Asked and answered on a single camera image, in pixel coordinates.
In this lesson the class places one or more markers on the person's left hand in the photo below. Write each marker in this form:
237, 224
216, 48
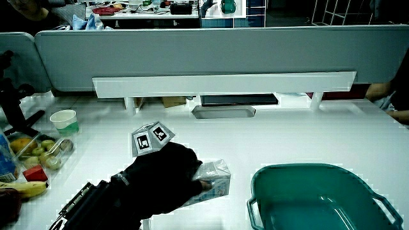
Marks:
159, 179

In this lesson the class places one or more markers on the white blue milk carton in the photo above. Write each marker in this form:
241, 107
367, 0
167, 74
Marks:
217, 179

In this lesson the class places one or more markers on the white desk shelf riser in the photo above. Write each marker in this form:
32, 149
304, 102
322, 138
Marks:
223, 84

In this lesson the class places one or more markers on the white desk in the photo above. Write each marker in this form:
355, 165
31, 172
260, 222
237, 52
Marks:
287, 140

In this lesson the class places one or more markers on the large grey desk partition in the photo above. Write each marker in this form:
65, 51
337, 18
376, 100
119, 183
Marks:
207, 51

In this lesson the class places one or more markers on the small grey desk partition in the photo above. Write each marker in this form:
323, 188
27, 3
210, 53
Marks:
22, 64

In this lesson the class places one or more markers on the brown cardboard box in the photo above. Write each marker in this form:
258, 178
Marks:
174, 101

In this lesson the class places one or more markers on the grey shallow tray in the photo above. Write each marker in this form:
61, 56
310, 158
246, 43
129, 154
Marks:
223, 112

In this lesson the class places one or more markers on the clear plastic fruit container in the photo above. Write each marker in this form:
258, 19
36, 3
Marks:
64, 158

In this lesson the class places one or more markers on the brown kiwi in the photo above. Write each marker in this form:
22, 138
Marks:
67, 146

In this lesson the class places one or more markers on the green round fruit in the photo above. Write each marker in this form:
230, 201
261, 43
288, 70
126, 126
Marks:
53, 163

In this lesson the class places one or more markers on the white green paper cup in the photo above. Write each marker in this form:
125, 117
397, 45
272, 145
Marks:
65, 123

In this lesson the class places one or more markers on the black flat keyboard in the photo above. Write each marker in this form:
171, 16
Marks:
239, 99

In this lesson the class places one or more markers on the green apple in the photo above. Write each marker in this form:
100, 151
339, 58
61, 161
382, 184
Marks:
37, 151
48, 144

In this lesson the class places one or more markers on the red block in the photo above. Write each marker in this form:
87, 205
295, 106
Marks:
34, 174

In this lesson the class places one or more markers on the yellow banana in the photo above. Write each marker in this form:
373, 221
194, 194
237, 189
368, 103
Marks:
25, 188

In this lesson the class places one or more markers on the orange mango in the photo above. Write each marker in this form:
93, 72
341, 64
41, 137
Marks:
20, 145

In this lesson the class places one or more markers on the dark brown round object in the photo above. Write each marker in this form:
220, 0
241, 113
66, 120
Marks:
9, 206

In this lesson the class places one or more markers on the blue packet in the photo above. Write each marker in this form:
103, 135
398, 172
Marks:
6, 163

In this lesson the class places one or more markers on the green plastic basin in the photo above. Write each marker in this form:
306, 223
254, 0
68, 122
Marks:
319, 191

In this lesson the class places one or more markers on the blue cloth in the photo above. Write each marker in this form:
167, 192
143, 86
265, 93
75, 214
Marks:
89, 23

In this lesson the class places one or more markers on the black case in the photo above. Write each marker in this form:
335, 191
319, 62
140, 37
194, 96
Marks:
181, 8

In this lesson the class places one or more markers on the red tray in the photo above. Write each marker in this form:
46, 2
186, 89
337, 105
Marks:
107, 11

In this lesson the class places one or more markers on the dark red flat object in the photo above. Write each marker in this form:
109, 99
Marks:
338, 94

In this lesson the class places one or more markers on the black camera stand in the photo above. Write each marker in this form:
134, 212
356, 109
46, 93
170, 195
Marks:
14, 108

